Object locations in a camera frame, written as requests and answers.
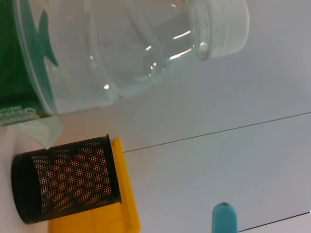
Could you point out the blue capped scissors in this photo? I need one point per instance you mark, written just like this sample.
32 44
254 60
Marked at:
224 218

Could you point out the clear green-label water bottle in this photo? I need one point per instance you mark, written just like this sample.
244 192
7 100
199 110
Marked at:
109 48

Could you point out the yellow plastic bin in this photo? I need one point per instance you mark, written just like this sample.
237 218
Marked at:
124 194

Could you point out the black mesh pen holder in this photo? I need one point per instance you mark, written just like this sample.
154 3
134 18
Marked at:
73 179

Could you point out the translucent green fruit plate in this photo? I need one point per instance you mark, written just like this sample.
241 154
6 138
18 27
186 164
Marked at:
46 131

